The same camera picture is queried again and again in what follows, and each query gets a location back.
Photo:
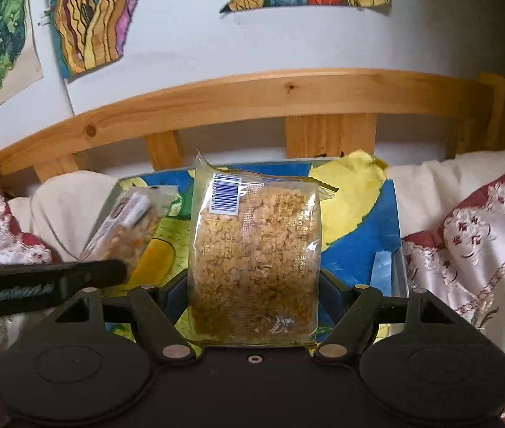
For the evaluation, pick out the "wooden bed rail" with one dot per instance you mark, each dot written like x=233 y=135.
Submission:
x=327 y=112

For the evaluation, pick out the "puffed rice cracker packet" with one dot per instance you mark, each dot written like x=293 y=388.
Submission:
x=252 y=258

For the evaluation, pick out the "swirly purple abstract drawing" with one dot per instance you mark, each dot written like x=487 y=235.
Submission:
x=89 y=34

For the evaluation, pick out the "cream pillow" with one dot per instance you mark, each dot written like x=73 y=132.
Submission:
x=63 y=211

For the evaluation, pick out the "nut bar clear packet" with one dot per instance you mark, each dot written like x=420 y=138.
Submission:
x=128 y=228

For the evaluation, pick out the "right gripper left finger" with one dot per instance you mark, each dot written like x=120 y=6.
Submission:
x=155 y=311

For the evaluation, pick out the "dinosaur drawing paper in tray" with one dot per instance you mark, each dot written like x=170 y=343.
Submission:
x=350 y=222

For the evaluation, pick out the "metal tray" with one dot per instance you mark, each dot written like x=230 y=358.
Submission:
x=249 y=237

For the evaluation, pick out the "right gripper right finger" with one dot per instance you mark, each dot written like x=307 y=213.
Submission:
x=354 y=312

